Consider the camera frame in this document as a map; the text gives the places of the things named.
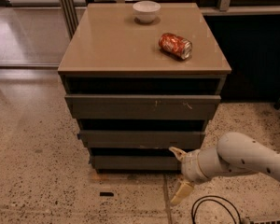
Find red soda can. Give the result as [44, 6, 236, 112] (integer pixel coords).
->
[159, 33, 192, 60]

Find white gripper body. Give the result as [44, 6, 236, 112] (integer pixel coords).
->
[181, 149, 208, 184]

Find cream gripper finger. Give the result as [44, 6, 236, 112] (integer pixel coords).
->
[170, 180, 194, 206]
[169, 147, 187, 162]

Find grey top drawer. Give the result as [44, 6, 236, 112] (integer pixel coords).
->
[65, 94, 220, 120]

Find grey bottom drawer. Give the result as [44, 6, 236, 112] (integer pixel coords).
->
[90, 156, 181, 171]

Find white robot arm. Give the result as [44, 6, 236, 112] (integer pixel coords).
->
[169, 132, 280, 205]

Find small black floor object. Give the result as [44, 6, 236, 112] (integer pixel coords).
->
[100, 192, 114, 197]

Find grey drawer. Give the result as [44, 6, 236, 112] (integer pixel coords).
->
[65, 94, 220, 120]
[90, 156, 181, 171]
[77, 130, 205, 149]

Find white ceramic bowl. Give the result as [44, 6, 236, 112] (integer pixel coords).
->
[133, 1, 161, 23]

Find black cable loop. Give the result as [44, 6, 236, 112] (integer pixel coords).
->
[190, 195, 243, 224]

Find grey drawer cabinet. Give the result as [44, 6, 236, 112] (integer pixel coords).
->
[57, 2, 232, 175]

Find metal floor grille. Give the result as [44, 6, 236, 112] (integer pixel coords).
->
[241, 216, 280, 224]

